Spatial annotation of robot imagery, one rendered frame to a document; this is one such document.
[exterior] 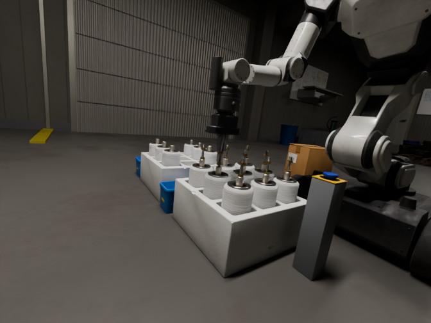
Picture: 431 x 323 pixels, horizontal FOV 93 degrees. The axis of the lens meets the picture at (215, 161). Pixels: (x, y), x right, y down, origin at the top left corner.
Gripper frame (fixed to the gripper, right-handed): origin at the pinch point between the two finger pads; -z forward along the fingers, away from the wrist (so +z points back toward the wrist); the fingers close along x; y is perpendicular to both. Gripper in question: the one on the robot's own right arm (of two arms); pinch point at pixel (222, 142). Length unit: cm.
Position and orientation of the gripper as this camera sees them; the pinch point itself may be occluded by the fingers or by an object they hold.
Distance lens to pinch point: 72.0
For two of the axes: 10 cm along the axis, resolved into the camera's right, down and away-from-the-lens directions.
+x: -8.8, 0.1, -4.7
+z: 1.1, -9.7, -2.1
